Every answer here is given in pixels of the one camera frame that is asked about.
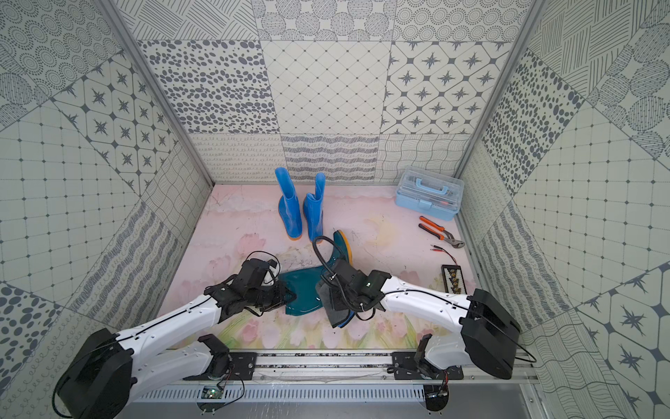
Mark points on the green rubber boot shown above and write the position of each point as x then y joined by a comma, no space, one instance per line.
303,282

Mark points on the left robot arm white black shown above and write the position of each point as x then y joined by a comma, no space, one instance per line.
113,369

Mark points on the blue rubber boot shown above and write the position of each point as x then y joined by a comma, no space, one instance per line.
288,205
313,207

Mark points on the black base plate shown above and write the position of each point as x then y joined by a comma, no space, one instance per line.
236,366
404,366

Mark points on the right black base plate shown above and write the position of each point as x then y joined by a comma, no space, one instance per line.
404,366

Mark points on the grey blue microfibre cloth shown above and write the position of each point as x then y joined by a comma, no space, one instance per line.
332,299

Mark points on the light blue plastic toolbox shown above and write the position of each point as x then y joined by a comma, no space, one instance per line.
429,193

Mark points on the orange handled pliers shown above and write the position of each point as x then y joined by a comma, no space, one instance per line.
440,232

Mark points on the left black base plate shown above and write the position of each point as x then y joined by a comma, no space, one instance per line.
236,366

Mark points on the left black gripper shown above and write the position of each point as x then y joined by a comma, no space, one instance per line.
273,296

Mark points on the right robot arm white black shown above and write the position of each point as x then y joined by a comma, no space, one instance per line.
482,333

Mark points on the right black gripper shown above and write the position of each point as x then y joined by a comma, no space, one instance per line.
335,298

